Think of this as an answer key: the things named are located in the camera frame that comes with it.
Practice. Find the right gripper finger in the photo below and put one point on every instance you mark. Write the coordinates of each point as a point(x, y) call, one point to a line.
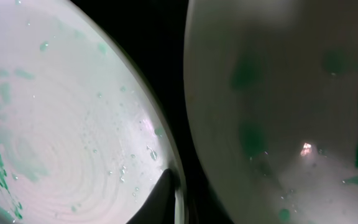
point(159, 208)

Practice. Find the mint plate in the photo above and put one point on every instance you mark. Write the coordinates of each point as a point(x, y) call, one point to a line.
point(271, 93)
point(82, 139)

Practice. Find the mint plate top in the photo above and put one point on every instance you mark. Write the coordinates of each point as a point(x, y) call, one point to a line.
point(271, 93)

